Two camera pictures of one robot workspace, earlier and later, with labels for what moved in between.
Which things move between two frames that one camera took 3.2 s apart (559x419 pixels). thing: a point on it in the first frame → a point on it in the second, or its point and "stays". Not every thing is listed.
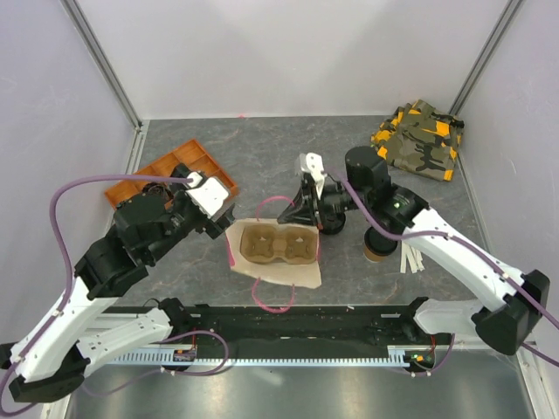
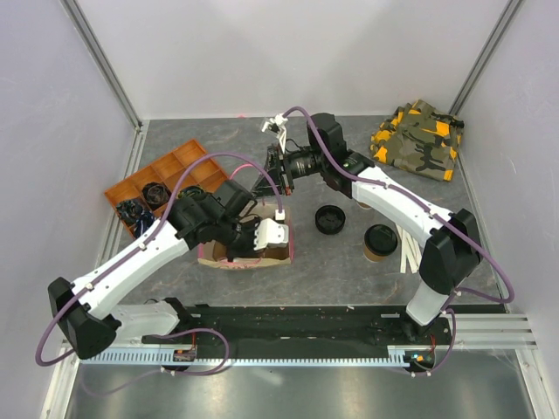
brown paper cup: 371,257 stays
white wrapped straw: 414,257 stays
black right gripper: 304,209 → 275,160
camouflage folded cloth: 420,138 stays
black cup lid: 377,243 stays
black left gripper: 217,227 → 248,251
